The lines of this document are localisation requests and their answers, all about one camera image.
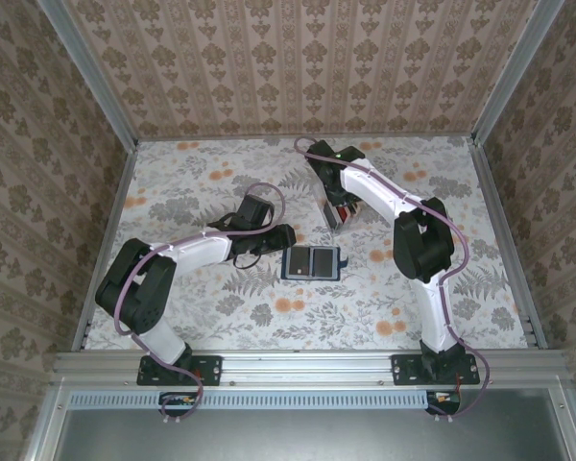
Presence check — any stack of dark grey cards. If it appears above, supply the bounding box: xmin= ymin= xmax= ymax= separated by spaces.
xmin=324 ymin=205 xmax=348 ymax=231

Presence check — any dark grey credit card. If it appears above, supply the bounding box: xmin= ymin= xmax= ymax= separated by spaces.
xmin=289 ymin=249 xmax=314 ymax=279
xmin=312 ymin=249 xmax=336 ymax=278

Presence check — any clear acrylic card box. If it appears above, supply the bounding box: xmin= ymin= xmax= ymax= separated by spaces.
xmin=315 ymin=191 xmax=373 ymax=235

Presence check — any blue leather card holder wallet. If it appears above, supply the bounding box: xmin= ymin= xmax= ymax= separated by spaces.
xmin=280 ymin=245 xmax=351 ymax=281

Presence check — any floral patterned table cover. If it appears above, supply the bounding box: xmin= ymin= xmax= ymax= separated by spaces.
xmin=84 ymin=135 xmax=529 ymax=352

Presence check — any grey metal panel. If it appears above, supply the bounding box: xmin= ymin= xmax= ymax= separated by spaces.
xmin=52 ymin=406 xmax=575 ymax=461

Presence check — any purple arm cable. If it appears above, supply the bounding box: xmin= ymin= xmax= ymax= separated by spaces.
xmin=112 ymin=182 xmax=289 ymax=426
xmin=293 ymin=136 xmax=491 ymax=422

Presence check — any black camera cable loop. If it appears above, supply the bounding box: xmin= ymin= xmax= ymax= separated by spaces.
xmin=230 ymin=252 xmax=263 ymax=271

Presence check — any thin aluminium back rail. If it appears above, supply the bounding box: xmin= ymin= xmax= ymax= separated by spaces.
xmin=134 ymin=133 xmax=474 ymax=144

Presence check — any long aluminium mounting rail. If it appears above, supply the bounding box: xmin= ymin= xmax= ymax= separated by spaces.
xmin=52 ymin=349 xmax=575 ymax=388

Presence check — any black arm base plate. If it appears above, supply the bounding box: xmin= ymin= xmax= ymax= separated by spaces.
xmin=391 ymin=353 xmax=481 ymax=387
xmin=136 ymin=353 xmax=224 ymax=387

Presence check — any aluminium side rail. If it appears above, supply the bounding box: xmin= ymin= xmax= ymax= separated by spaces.
xmin=468 ymin=136 xmax=548 ymax=350
xmin=71 ymin=141 xmax=139 ymax=352

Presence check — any grey slotted cable duct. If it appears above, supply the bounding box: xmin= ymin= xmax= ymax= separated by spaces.
xmin=68 ymin=391 xmax=431 ymax=410

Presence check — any black cable port with wires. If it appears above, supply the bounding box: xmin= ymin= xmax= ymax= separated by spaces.
xmin=425 ymin=388 xmax=463 ymax=417
xmin=157 ymin=390 xmax=201 ymax=418

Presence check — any aluminium frame post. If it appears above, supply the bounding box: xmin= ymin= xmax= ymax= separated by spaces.
xmin=40 ymin=0 xmax=140 ymax=150
xmin=469 ymin=0 xmax=565 ymax=145

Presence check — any aluminium lower frame bar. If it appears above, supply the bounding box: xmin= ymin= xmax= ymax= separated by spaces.
xmin=23 ymin=383 xmax=71 ymax=461
xmin=549 ymin=386 xmax=576 ymax=461

